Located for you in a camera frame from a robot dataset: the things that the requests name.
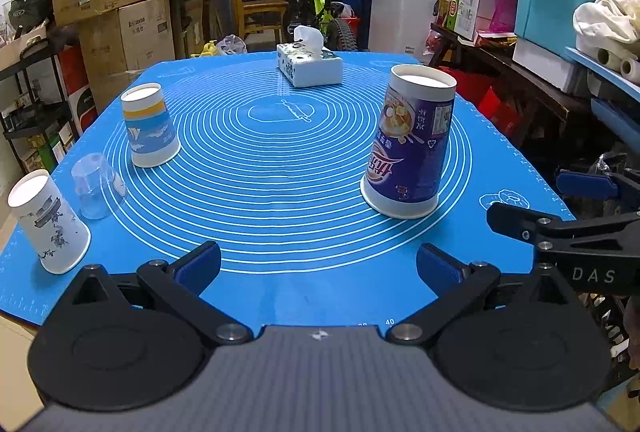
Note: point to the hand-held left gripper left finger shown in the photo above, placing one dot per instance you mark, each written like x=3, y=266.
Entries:
x=199, y=266

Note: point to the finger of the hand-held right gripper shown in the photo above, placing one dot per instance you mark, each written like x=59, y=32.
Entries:
x=585, y=185
x=515, y=219

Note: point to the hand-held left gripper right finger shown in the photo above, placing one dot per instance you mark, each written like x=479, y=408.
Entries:
x=440, y=270

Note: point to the purple printed paper cup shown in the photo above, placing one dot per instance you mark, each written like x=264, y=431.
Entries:
x=410, y=144

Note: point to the clear plastic cup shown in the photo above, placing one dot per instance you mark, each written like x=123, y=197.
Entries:
x=95, y=187

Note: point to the blue yellow white paper cup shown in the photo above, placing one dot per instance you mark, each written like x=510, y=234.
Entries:
x=148, y=127

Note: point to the white ink-print paper cup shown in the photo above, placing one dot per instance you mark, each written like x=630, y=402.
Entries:
x=47, y=222

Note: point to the blue silicone baking mat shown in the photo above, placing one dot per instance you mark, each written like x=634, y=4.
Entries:
x=280, y=182

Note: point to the red bag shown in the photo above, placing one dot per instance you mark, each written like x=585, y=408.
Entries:
x=492, y=104

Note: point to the white paper roll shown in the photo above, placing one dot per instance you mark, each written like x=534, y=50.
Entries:
x=629, y=68

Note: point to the white flat box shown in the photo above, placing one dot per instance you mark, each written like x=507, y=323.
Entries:
x=547, y=62

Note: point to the dark wooden side table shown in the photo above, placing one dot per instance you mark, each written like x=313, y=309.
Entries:
x=520, y=72

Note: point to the cream white cloth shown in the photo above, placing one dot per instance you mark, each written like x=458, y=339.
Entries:
x=607, y=24

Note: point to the teal plastic storage box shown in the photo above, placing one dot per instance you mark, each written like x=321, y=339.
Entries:
x=555, y=4

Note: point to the white green carton box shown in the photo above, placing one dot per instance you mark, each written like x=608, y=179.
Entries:
x=465, y=9

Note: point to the yellow plastic toy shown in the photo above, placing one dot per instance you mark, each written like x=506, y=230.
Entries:
x=207, y=48

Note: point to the black metal shelf rack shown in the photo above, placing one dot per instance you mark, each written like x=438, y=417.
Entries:
x=35, y=112

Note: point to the white blue tissue box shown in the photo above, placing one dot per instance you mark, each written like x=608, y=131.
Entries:
x=310, y=64

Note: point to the large brown cardboard box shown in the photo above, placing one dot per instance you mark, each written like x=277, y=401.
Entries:
x=127, y=39

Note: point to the white chest freezer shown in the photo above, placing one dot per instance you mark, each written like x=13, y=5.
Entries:
x=402, y=7

